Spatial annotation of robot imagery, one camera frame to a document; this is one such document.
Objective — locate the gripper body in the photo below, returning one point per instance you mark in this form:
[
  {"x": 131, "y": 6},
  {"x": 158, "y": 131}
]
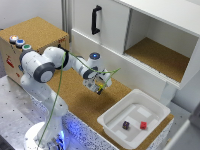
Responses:
[{"x": 90, "y": 82}]

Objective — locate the yellow block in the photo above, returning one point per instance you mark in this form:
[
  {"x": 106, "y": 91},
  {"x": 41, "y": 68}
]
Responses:
[{"x": 99, "y": 88}]

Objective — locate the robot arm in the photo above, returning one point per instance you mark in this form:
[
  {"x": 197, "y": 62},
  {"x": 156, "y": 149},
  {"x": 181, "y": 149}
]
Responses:
[{"x": 40, "y": 66}]

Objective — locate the purple block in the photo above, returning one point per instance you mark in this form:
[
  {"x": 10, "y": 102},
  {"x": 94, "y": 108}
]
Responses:
[{"x": 126, "y": 125}]

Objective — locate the pink block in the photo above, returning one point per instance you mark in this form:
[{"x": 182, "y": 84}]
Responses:
[{"x": 143, "y": 125}]

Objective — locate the white plastic box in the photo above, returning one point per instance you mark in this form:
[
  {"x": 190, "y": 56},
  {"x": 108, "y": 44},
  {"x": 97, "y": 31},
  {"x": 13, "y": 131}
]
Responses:
[{"x": 133, "y": 117}]

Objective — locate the white sliding door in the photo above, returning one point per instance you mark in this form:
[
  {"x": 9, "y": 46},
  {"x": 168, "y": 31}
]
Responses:
[{"x": 110, "y": 25}]

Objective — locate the wooden drawer box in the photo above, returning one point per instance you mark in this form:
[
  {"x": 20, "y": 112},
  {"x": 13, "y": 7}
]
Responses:
[{"x": 31, "y": 40}]

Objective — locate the green button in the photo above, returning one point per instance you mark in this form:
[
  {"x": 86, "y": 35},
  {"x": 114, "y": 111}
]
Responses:
[{"x": 26, "y": 47}]

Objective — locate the white cabinet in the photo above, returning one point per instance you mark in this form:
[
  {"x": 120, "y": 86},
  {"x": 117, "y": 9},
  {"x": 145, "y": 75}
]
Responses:
[{"x": 156, "y": 43}]

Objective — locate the blue button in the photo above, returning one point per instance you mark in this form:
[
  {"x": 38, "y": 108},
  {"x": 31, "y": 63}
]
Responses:
[{"x": 20, "y": 42}]

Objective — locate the red button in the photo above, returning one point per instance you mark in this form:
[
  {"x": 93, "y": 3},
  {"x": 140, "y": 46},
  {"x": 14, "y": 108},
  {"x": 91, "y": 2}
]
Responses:
[{"x": 13, "y": 38}]

